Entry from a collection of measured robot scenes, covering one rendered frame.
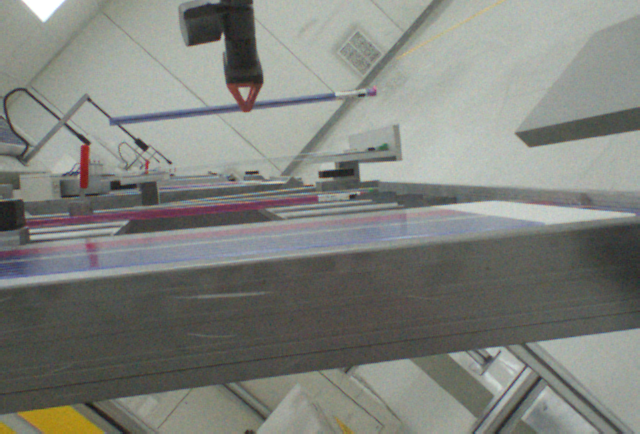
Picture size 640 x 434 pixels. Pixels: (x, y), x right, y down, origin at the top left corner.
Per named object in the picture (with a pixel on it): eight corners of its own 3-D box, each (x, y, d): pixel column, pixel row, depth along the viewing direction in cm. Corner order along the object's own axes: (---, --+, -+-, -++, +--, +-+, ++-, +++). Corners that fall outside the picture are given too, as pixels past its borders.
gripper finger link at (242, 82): (229, 120, 126) (224, 74, 121) (227, 101, 132) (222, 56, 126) (266, 116, 127) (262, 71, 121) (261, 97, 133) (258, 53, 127)
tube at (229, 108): (374, 92, 133) (375, 87, 132) (376, 96, 132) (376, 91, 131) (110, 122, 126) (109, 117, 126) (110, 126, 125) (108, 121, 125)
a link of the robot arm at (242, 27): (258, 4, 115) (246, -8, 119) (219, 11, 113) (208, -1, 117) (260, 42, 119) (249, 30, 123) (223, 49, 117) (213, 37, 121)
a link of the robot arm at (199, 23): (251, -30, 110) (234, -41, 117) (182, -18, 106) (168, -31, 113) (258, 42, 117) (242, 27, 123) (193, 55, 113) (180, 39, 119)
